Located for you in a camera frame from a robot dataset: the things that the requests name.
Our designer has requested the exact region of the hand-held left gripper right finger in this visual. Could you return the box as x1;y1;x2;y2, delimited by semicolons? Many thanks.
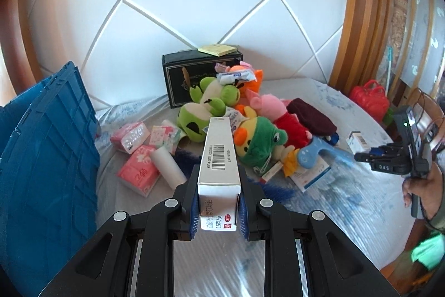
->
238;168;394;297

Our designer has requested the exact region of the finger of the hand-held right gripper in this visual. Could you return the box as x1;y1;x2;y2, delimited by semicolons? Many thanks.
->
354;151;378;164
369;143;401;157

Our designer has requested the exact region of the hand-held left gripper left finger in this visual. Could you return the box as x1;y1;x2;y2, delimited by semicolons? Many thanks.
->
38;175;201;297

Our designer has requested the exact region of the small white barcode box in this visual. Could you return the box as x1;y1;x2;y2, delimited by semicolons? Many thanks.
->
347;131;371;153

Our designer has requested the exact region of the long white carton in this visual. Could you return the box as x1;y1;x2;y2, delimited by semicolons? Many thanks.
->
197;116;243;232

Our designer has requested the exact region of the blue plastic crate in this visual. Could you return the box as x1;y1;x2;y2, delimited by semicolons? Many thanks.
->
0;61;102;297

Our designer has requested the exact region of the person's right hand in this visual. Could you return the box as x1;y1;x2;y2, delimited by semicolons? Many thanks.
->
401;164;445;218

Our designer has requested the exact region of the red plastic handbag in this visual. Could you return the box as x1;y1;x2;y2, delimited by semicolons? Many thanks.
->
349;79;391;124

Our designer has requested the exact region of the light blue plush toy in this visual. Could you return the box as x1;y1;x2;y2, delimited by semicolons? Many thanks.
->
297;136;356;169

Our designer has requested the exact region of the white blue medicine box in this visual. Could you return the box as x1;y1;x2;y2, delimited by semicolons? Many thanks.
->
290;158;333;193

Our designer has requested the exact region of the small white red box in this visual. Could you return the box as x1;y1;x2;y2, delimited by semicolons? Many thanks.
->
260;160;283;184

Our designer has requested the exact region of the white paper roll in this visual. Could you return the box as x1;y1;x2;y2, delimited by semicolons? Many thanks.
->
153;145;187;193

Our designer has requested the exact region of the maroon cloth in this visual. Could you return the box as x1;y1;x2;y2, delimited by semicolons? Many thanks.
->
286;97;338;138

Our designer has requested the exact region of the light blue plastic pole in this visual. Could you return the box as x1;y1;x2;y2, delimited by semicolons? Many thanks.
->
384;46;395;93

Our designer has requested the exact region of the green hooded duck plush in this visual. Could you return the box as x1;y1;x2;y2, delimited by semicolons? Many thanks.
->
233;107;289;176

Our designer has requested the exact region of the pink pig plush toy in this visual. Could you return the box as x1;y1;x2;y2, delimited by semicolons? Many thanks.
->
244;93;314;149

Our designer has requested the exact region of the pink green tissue pack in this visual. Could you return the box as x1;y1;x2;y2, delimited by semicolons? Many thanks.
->
149;124;187;155

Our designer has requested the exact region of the white wet wipes packet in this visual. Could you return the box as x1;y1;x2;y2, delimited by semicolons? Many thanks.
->
222;107;251;131

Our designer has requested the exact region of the mint green cloth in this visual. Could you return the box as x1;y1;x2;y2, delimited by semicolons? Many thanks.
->
411;236;445;272

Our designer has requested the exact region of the pink silver tissue pack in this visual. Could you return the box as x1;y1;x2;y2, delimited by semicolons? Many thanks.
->
110;122;151;154

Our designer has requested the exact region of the green plush toy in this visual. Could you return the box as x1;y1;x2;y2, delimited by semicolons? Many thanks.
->
177;76;241;144

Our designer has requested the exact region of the floral patterned cloth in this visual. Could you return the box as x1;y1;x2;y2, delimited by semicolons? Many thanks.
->
392;0;445;89

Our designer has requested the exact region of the orange plush toy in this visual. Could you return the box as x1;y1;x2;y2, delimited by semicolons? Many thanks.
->
229;64;265;100

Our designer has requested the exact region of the white toothpaste tube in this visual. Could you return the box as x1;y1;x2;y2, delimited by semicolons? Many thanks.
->
217;70;256;85

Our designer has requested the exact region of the black gift box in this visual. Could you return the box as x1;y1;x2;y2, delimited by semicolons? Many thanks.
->
162;46;244;109

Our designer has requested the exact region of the yellow sticky note pad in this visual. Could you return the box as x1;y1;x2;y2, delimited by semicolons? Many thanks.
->
198;43;240;57

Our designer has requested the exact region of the wooden bed frame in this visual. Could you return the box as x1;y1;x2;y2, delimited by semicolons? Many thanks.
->
380;246;419;297

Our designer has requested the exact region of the wooden headboard frame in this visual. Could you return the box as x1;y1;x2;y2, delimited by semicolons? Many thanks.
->
0;0;402;106

